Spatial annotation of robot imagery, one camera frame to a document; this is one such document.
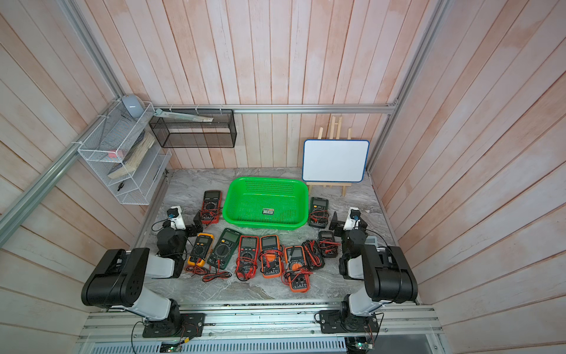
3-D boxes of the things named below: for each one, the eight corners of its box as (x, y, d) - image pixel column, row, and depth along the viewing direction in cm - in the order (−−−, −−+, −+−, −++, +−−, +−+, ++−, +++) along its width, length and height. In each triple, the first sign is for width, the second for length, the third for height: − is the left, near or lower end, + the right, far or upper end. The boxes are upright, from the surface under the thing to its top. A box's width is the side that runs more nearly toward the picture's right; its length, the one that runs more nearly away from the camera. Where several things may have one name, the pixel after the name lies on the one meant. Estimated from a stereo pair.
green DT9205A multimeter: (206, 264, 88) (204, 262, 86) (223, 229, 98) (222, 226, 96) (227, 270, 86) (226, 268, 85) (242, 234, 97) (242, 231, 95)
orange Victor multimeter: (259, 278, 86) (258, 274, 82) (261, 240, 96) (260, 234, 92) (283, 278, 86) (283, 274, 82) (282, 240, 96) (283, 234, 92)
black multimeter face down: (309, 272, 87) (310, 268, 83) (300, 246, 94) (301, 242, 91) (324, 268, 88) (326, 264, 85) (315, 243, 95) (316, 238, 92)
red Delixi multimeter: (236, 281, 84) (234, 277, 80) (241, 240, 95) (239, 234, 91) (256, 281, 84) (255, 277, 80) (259, 240, 95) (258, 234, 91)
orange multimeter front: (288, 293, 82) (289, 290, 78) (283, 251, 93) (283, 246, 89) (310, 291, 82) (312, 287, 78) (302, 249, 93) (303, 244, 89)
